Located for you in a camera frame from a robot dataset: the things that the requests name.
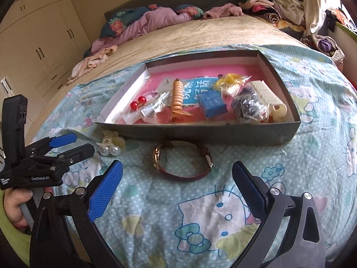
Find cream wardrobe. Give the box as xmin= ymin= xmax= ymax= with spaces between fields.
xmin=0 ymin=0 xmax=92 ymax=115

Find dark floral pillow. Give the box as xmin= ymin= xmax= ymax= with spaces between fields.
xmin=100 ymin=4 xmax=205 ymax=38

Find clothes on windowsill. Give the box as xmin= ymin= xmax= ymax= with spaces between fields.
xmin=325 ymin=7 xmax=357 ymax=34

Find clear bag with white card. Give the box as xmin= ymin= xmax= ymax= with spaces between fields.
xmin=120 ymin=109 xmax=157 ymax=125

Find small clear plastic bag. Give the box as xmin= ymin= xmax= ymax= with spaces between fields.
xmin=139 ymin=91 xmax=172 ymax=118

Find brown strap wristwatch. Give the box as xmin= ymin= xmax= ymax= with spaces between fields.
xmin=152 ymin=141 xmax=215 ymax=182

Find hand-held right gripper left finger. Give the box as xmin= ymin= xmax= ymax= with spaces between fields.
xmin=29 ymin=160 xmax=125 ymax=268

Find beige bed sheet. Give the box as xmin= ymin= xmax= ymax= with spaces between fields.
xmin=28 ymin=14 xmax=307 ymax=140

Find cream curtain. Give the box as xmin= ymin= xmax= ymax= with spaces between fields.
xmin=303 ymin=0 xmax=343 ymax=37

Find pearl flower hair accessory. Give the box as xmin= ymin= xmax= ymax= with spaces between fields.
xmin=96 ymin=130 xmax=126 ymax=157

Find orange spiral hair clip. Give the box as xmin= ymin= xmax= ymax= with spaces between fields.
xmin=169 ymin=79 xmax=193 ymax=123

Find red bead earrings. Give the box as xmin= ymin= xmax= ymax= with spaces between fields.
xmin=130 ymin=96 xmax=155 ymax=111

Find clothes heap with purple garment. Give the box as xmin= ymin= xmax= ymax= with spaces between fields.
xmin=303 ymin=33 xmax=346 ymax=65

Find grey cardboard box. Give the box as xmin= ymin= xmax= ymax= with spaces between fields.
xmin=93 ymin=50 xmax=302 ymax=148

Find person's left hand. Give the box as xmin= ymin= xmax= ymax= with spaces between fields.
xmin=3 ymin=188 xmax=34 ymax=228

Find bagged yellow hair accessory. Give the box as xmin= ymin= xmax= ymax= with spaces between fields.
xmin=216 ymin=73 xmax=253 ymax=97

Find cream hair claw clip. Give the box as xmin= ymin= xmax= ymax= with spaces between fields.
xmin=251 ymin=80 xmax=289 ymax=123

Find pile of mixed clothes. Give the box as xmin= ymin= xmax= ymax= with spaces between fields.
xmin=237 ymin=0 xmax=307 ymax=31

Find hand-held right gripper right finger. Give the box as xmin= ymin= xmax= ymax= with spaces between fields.
xmin=231 ymin=160 xmax=327 ymax=268

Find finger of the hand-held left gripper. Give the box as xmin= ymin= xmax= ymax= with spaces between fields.
xmin=36 ymin=143 xmax=95 ymax=171
xmin=25 ymin=133 xmax=78 ymax=157

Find bagged black hair accessory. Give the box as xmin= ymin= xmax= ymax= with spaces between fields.
xmin=231 ymin=85 xmax=271 ymax=123

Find pink fluffy garment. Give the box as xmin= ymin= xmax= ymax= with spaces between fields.
xmin=203 ymin=3 xmax=244 ymax=20

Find pink quilt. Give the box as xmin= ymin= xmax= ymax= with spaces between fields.
xmin=84 ymin=8 xmax=193 ymax=58

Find pink and white garment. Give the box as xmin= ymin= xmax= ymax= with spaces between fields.
xmin=67 ymin=45 xmax=118 ymax=86

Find cartoon cat printed blanket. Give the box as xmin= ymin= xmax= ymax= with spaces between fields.
xmin=25 ymin=43 xmax=357 ymax=268

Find blue jewelry box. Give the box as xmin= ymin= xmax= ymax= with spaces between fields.
xmin=197 ymin=91 xmax=228 ymax=118

